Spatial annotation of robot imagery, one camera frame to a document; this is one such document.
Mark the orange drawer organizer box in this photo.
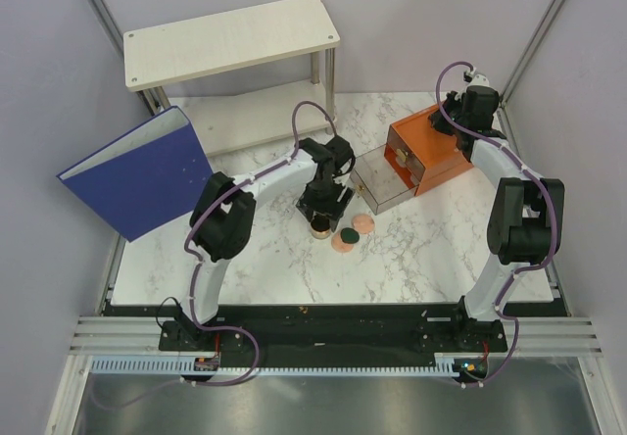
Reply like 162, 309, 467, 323
385, 105, 473, 196

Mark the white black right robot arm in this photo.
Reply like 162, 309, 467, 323
429, 84, 565, 351

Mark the gold round jar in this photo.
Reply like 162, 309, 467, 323
310, 216, 331, 240

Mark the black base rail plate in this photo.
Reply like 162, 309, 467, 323
100, 302, 572, 370

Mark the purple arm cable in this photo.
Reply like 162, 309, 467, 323
90, 100, 342, 411
434, 61, 557, 390

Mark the transparent drawer with gold knob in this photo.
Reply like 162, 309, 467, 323
350, 145, 417, 216

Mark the blue ring binder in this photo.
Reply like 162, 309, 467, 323
57, 106, 212, 242

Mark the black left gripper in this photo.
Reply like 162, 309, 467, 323
297, 178, 355, 231

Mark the white two-tier shelf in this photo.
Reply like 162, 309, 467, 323
123, 0, 341, 157

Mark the light blue cable duct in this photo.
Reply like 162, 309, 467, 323
89, 356, 488, 377

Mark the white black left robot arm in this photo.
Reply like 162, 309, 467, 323
180, 135, 356, 350

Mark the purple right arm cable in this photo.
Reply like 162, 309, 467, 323
434, 61, 557, 390

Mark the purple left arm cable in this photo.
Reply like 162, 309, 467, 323
90, 100, 342, 411

